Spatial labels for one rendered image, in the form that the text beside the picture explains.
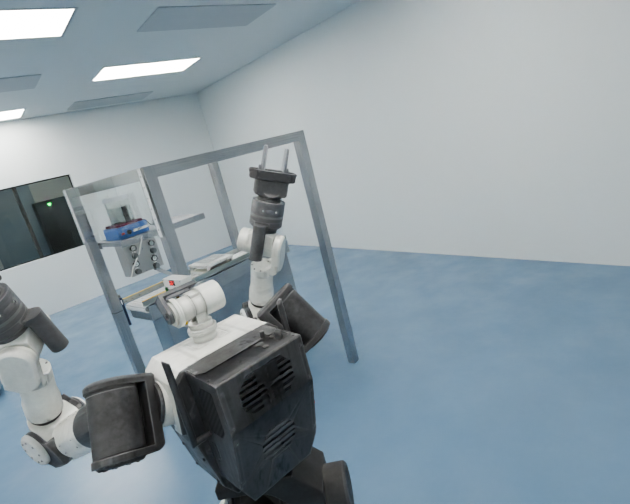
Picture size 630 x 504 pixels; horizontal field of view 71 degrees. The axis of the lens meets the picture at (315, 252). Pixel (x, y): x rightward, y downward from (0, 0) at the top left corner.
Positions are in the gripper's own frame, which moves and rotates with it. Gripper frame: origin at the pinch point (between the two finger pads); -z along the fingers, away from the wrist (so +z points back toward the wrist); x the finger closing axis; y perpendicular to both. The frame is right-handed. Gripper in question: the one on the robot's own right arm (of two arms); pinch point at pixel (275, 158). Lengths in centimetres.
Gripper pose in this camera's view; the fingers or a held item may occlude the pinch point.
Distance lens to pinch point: 117.1
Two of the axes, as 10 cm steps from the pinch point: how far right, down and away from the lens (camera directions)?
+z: -1.7, 9.4, 2.9
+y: -2.2, -3.2, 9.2
